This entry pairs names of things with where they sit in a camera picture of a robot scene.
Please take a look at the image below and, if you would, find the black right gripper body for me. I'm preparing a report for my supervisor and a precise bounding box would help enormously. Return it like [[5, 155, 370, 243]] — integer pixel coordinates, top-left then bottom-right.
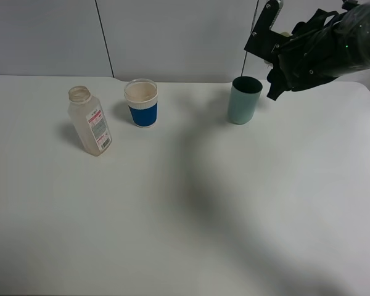
[[267, 33, 324, 101]]

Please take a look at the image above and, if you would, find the pale green plastic cup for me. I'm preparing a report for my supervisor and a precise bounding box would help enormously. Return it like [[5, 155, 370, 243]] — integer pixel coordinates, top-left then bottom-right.
[[264, 31, 292, 67]]

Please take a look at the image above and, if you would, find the clear plastic drink bottle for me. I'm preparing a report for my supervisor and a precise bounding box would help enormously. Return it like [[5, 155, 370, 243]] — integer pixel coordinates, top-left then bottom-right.
[[68, 86, 112, 157]]

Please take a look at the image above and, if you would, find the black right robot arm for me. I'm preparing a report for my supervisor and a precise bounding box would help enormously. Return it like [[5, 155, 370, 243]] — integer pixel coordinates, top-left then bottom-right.
[[268, 2, 370, 100]]

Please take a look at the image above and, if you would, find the teal plastic cup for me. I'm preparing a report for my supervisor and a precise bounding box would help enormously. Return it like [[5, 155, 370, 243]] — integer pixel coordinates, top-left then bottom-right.
[[228, 76, 263, 125]]

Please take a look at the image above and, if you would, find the blue sleeved paper cup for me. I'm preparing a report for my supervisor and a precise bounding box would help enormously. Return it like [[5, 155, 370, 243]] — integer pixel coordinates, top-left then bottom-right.
[[124, 78, 158, 128]]

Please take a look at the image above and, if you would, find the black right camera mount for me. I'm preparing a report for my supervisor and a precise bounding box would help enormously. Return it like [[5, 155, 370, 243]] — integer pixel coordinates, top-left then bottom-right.
[[244, 0, 290, 64]]

